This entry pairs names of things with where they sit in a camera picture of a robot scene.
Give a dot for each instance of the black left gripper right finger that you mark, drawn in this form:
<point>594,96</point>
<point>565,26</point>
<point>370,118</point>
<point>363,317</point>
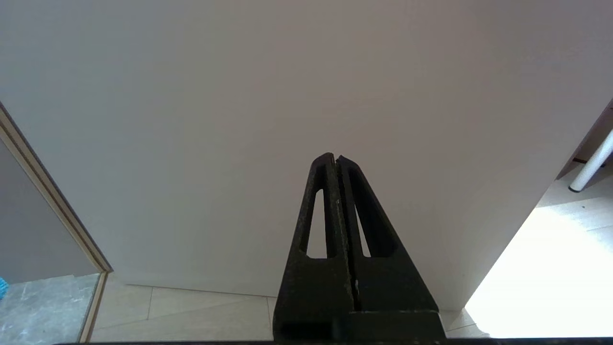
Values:
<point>397,297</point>

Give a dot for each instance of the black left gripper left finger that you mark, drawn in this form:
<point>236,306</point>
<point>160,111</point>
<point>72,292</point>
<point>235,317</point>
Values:
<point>311,297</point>

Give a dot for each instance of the beige door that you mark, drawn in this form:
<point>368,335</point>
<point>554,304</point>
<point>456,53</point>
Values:
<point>239,96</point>

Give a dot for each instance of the white round table leg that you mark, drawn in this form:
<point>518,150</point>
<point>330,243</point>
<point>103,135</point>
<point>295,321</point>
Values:
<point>594,165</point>

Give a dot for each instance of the cream shelf cabinet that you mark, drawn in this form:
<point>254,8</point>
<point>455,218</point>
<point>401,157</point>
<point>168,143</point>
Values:
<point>590,138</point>

